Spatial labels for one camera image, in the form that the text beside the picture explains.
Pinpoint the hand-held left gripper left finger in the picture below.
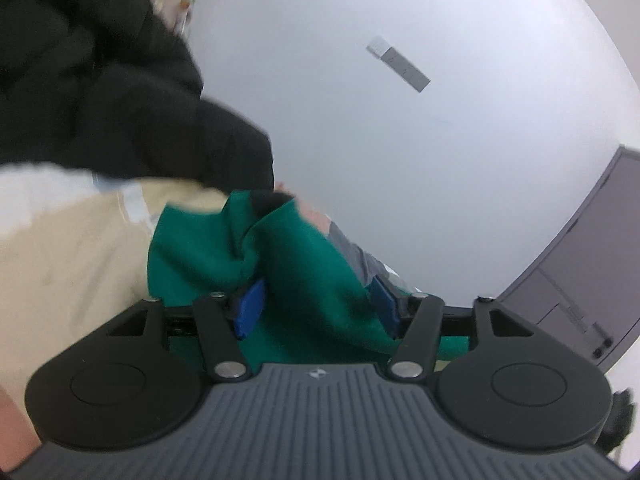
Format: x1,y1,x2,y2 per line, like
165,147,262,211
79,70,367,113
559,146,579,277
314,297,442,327
105,277,267,380

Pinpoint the grey wall switch panel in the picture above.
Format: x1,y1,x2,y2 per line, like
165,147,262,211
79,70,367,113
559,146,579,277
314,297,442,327
382,46,431,93

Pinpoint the grey door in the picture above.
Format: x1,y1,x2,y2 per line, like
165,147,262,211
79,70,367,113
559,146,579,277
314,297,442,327
497,145,640,376

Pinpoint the green garment with white lining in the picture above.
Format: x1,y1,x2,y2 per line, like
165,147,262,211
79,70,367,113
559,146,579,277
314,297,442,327
146,189,471,363

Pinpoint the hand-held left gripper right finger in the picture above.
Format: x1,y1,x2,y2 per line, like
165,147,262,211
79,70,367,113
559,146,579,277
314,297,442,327
372,274,535,381

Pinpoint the black puffer jacket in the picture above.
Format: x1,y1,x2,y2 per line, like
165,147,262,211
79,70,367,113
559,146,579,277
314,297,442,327
0,0,276,196

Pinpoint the pastel patchwork bed sheet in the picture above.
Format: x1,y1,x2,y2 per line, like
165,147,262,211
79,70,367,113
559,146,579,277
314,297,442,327
0,162,426,466

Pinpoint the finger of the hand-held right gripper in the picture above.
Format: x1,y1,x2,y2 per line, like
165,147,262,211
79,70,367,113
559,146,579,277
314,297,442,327
597,389,637,456

